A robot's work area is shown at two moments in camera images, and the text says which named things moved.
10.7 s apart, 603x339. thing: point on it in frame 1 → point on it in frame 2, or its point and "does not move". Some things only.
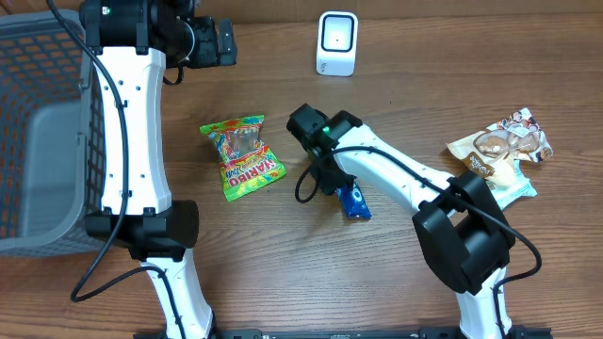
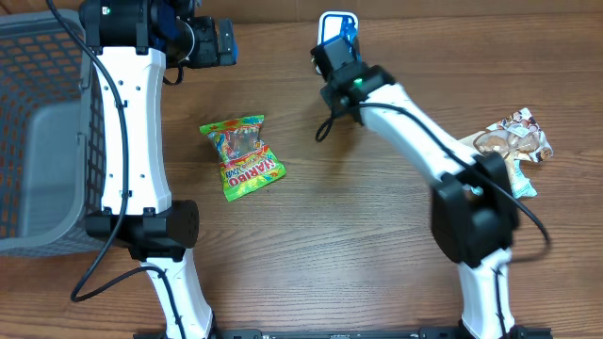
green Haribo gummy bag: x=247 y=164 does not move
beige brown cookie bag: x=491 y=151 does not move
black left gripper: x=208 y=57 does not move
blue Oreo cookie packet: x=353 y=201 → x=336 y=24
